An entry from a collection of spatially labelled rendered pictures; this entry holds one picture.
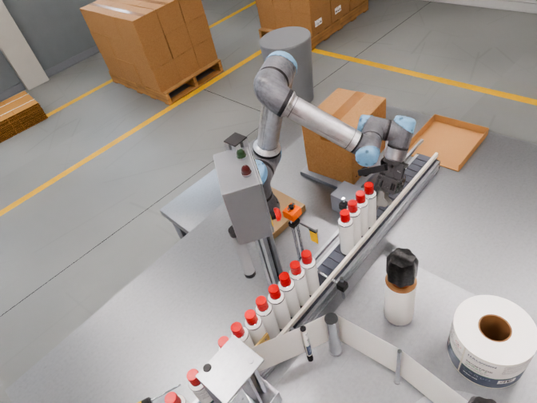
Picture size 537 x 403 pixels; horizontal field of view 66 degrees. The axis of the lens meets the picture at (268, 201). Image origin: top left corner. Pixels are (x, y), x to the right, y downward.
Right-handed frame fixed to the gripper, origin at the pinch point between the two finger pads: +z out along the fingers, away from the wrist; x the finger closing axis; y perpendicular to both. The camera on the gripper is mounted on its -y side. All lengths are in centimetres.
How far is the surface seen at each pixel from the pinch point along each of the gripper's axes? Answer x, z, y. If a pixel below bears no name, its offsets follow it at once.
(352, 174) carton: 12.5, -5.0, -18.7
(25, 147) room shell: 15, 98, -396
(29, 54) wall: 72, 22, -530
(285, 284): -52, 15, 2
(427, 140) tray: 56, -21, -7
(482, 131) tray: 69, -29, 11
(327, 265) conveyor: -22.5, 19.2, -1.6
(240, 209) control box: -73, -13, -2
